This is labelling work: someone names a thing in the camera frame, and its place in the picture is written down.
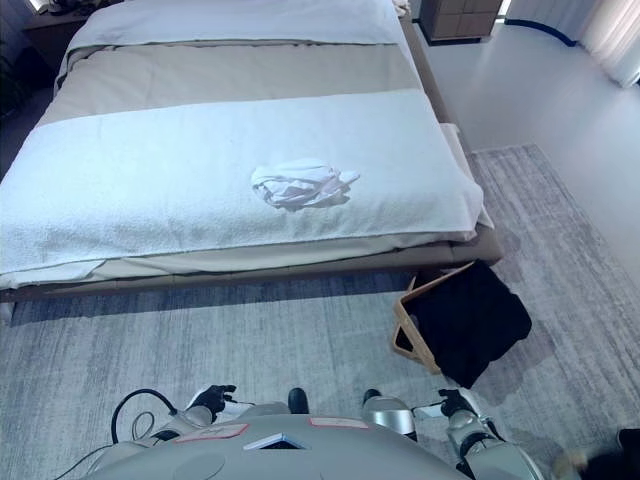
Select robot left hand black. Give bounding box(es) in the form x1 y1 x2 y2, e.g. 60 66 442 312
191 383 238 416

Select robot right hand black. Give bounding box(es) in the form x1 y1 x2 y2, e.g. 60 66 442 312
413 387 482 420

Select white clothes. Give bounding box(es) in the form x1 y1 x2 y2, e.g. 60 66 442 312
249 158 362 214

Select grey striped rug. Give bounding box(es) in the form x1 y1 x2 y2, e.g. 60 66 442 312
0 143 640 480

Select robot right leg silver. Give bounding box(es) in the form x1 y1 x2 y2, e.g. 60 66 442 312
360 388 418 442

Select robot torso silver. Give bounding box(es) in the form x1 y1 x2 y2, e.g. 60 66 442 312
84 413 472 480

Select beige duvet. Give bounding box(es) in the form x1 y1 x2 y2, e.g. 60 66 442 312
29 38 495 281

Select wooden cabinet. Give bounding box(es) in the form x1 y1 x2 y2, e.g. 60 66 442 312
418 0 502 42

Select curved dark blue strip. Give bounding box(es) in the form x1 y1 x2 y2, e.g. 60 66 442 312
503 17 581 49

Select dark nightstand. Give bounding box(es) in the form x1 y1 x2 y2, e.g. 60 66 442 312
22 12 92 67

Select light curtain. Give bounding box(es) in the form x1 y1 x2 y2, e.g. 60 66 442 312
577 0 640 87

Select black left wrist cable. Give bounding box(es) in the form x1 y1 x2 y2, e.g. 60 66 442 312
110 389 177 447

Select black fabric basket wooden frame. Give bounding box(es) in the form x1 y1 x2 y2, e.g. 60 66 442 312
389 260 533 391

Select brown upholstered bed frame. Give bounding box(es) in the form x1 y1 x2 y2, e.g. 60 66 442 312
0 14 504 305

